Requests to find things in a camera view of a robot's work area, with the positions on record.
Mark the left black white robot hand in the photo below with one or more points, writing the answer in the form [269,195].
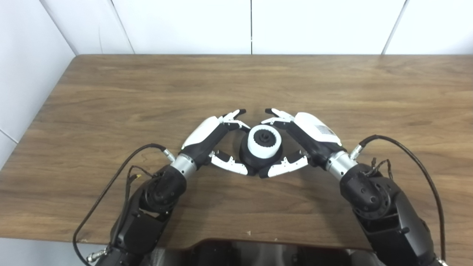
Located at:
[205,142]

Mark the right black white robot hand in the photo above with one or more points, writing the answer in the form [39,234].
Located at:
[314,136]

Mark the round black stepped part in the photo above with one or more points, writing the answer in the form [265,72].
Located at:
[253,159]

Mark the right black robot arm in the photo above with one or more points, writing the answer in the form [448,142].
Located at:
[384,210]

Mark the dark robot torso edge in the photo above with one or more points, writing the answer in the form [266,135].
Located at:
[266,255]

